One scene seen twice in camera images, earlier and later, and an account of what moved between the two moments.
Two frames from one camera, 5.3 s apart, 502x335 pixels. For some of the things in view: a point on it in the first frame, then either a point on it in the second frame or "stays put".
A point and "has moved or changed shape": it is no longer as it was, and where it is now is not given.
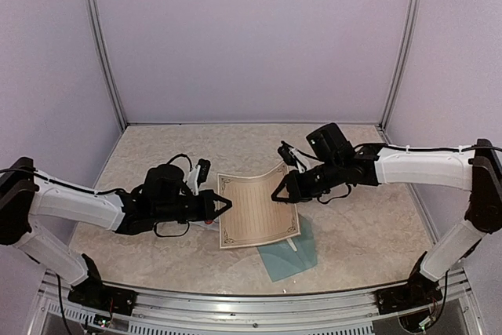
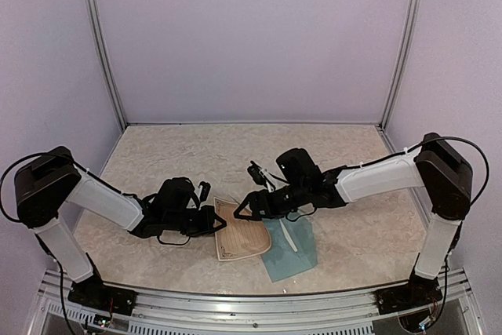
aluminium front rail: x=162 y=312 stays put
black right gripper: x=296 y=191 → x=260 y=195
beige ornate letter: x=255 y=217 has moved or changed shape
